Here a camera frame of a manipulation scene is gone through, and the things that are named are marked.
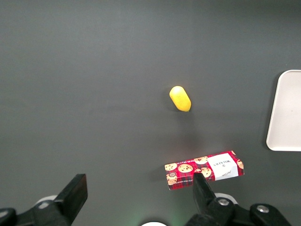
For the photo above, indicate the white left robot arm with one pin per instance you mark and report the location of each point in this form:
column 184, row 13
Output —
column 154, row 224

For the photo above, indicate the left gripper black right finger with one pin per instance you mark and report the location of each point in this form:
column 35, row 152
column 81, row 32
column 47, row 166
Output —
column 204, row 197

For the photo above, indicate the beige rectangular plastic tray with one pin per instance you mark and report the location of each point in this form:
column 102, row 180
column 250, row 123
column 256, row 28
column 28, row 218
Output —
column 287, row 110

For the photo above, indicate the yellow lemon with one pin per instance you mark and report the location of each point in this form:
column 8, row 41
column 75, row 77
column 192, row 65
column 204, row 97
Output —
column 179, row 99

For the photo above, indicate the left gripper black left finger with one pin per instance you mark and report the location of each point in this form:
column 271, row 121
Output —
column 73, row 195

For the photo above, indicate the red tartan cookie box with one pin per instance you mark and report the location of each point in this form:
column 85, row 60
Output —
column 183, row 168

